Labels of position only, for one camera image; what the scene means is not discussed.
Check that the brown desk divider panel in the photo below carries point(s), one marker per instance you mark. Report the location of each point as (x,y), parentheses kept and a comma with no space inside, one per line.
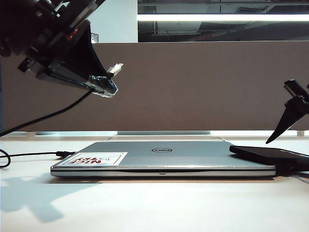
(193,87)

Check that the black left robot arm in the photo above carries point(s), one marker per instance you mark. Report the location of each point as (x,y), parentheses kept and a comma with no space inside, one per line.
(17,24)

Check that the black smartphone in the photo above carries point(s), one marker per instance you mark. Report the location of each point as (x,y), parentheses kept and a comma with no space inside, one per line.
(265,154)

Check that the silver Dell laptop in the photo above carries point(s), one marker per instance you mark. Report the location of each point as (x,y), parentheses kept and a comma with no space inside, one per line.
(193,159)

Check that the white sticker red letters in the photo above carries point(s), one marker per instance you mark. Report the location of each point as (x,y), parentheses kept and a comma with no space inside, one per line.
(96,159)

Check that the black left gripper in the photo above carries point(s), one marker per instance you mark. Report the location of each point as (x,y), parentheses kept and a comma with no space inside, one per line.
(53,36)

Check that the metal wall plate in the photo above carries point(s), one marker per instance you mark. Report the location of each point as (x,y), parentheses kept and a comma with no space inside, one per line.
(96,38)

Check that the light grey bar under divider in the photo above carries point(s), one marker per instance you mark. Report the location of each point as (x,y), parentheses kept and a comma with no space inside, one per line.
(164,133)

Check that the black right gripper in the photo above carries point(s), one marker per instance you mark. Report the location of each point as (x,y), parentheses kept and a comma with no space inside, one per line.
(297,88)

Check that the small red ceiling sign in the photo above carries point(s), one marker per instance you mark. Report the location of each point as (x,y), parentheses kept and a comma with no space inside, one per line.
(205,38)

